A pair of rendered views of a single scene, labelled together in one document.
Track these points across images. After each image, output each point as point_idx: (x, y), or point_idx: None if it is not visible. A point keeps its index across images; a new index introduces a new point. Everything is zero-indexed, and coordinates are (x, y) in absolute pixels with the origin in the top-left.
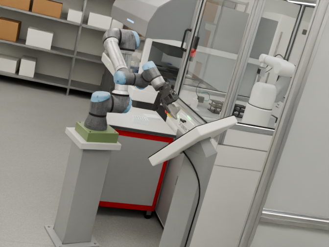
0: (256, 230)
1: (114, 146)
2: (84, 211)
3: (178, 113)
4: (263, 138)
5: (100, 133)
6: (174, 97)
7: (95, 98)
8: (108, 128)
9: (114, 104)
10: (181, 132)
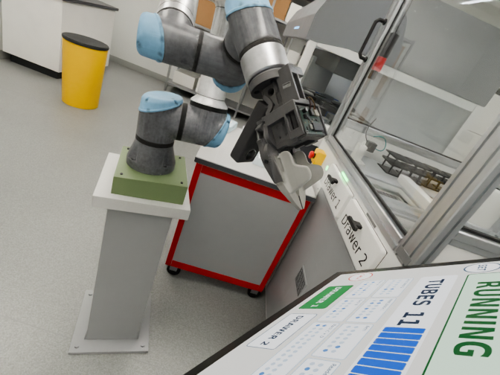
0: None
1: (173, 211)
2: (121, 302)
3: (329, 164)
4: None
5: (143, 180)
6: (306, 129)
7: (143, 103)
8: (178, 170)
9: (186, 125)
10: (326, 196)
